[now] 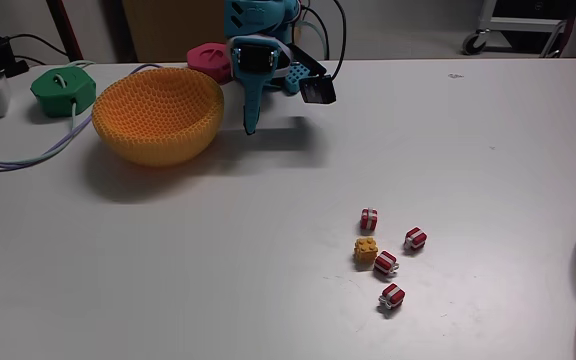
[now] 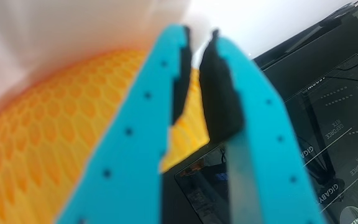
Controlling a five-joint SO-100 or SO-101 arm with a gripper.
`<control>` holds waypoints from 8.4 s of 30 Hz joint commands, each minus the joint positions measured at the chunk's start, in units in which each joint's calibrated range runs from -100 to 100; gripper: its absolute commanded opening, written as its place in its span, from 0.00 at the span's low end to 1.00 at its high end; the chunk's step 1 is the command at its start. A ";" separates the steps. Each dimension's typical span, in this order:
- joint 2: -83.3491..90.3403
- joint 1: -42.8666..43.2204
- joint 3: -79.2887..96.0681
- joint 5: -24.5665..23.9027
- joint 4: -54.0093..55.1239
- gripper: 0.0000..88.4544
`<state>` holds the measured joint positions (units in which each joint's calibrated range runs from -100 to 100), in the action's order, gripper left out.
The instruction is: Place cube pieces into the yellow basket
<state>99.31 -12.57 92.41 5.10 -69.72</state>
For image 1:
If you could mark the green hexagonal box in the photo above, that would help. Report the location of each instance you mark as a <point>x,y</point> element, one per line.
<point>63,92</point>

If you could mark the black camera box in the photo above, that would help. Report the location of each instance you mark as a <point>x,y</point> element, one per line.
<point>318,90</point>

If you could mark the dark red pole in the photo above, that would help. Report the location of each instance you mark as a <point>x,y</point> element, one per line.
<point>65,30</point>

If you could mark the grey wheeled cart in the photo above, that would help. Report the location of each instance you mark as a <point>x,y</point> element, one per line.
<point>518,27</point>

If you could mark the yellow brick cube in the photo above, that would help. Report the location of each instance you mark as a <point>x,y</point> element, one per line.
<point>366,250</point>

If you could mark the pink hexagonal box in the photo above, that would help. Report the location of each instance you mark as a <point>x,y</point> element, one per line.
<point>210,60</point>

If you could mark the red white gift cube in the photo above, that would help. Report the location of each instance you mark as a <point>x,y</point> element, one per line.
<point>386,263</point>
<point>368,219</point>
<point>415,238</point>
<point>392,296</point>

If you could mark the yellow honeycomb basket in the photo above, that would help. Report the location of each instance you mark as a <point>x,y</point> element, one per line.
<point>158,117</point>

